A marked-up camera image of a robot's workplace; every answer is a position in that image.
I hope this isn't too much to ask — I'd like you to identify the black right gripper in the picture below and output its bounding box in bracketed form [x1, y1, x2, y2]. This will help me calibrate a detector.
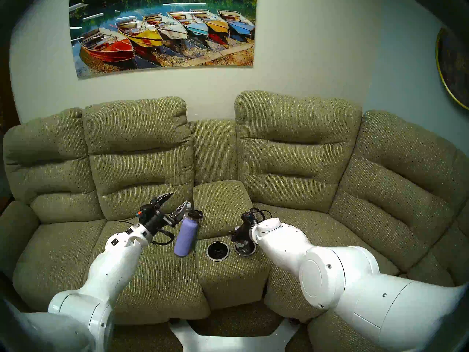
[230, 210, 257, 245]

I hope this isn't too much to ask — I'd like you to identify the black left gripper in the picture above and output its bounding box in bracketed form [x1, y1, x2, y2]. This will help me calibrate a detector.
[137, 192, 192, 238]

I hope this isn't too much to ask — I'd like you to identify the purple metal flask bottle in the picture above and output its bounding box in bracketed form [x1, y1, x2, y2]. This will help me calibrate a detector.
[174, 209, 204, 257]

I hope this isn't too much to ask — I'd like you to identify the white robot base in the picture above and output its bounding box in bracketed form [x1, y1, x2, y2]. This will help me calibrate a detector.
[169, 318, 300, 352]

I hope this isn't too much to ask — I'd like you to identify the green fabric sectional sofa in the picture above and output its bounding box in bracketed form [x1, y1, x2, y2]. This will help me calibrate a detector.
[0, 90, 469, 352]

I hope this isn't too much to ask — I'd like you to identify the green fabric sofa console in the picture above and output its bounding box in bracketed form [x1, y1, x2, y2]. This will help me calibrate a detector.
[193, 180, 272, 311]

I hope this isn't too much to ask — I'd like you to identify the metal cup holder ring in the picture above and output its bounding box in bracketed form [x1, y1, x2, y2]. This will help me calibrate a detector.
[234, 241, 257, 257]
[206, 241, 230, 262]

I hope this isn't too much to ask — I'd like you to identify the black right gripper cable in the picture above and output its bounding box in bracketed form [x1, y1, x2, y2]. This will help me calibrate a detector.
[249, 207, 272, 223]

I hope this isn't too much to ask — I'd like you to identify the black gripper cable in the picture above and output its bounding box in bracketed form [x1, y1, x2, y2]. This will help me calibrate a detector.
[249, 207, 272, 223]
[119, 217, 176, 245]

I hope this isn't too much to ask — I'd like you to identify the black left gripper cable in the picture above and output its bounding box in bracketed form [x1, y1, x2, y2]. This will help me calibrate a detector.
[119, 217, 176, 245]

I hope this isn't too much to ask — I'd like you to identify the colourful boats wall picture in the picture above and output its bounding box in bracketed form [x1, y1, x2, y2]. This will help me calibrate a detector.
[69, 0, 258, 80]

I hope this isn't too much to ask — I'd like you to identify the round dark gold-rimmed wall decor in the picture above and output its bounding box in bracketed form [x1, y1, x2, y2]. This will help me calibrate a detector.
[435, 26, 469, 111]

